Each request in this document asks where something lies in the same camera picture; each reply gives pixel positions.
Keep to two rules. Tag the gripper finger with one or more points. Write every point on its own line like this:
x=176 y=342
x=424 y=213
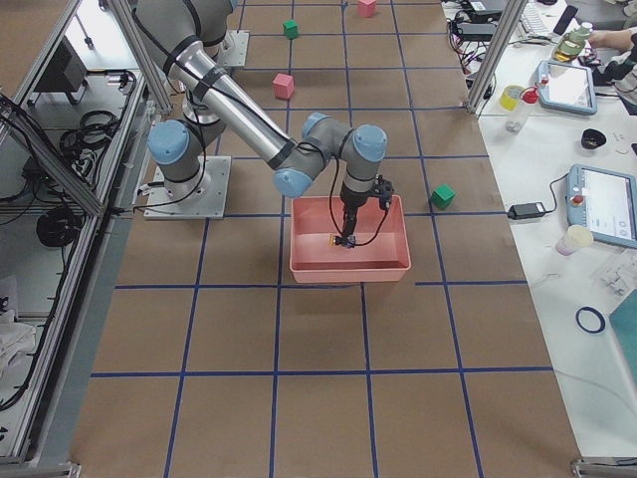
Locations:
x=352 y=222
x=345 y=224

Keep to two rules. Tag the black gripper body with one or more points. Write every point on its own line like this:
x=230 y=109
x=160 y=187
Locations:
x=352 y=203

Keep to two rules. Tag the yellow push button switch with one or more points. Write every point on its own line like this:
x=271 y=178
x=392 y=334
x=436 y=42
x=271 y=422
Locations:
x=346 y=242

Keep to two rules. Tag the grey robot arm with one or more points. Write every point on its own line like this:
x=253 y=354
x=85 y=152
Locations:
x=179 y=37

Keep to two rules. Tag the pink plastic bin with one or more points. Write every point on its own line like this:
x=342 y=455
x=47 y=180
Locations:
x=381 y=254

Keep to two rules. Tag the green cube near bin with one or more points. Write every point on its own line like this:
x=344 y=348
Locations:
x=442 y=196

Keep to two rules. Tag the pink cube centre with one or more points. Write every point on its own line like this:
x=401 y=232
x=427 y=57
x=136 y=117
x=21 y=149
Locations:
x=283 y=86

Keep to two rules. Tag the pink cube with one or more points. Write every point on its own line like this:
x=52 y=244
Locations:
x=283 y=86
x=366 y=9

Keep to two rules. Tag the green cube far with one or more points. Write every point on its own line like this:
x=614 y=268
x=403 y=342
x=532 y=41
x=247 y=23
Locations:
x=291 y=29

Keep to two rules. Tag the black power adapter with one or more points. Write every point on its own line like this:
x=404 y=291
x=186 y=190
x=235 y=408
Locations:
x=523 y=211

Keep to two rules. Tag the yellow tape roll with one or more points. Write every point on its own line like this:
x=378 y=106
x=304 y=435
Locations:
x=510 y=97

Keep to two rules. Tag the pink cube far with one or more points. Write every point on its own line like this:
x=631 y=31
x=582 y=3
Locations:
x=366 y=9

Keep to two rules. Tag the clear plastic bottle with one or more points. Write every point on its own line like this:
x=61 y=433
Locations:
x=523 y=109

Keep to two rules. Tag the paper cup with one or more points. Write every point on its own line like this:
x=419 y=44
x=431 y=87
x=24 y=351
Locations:
x=575 y=238

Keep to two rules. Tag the far teach pendant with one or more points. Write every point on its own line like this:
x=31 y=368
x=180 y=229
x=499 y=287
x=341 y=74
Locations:
x=566 y=87

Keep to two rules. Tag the teach pendant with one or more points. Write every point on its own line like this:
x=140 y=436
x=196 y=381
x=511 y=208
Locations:
x=566 y=87
x=604 y=202

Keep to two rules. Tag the near teach pendant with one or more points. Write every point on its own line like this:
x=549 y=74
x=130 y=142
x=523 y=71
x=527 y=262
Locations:
x=604 y=202

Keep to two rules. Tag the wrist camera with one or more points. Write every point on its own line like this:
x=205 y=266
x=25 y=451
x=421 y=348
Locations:
x=383 y=191

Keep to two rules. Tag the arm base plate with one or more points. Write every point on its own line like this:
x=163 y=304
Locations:
x=203 y=196
x=234 y=49

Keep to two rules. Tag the aluminium frame post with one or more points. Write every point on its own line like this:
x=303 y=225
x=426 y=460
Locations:
x=505 y=29

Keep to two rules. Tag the left aluminium frame rack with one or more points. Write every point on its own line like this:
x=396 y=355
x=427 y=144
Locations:
x=62 y=234

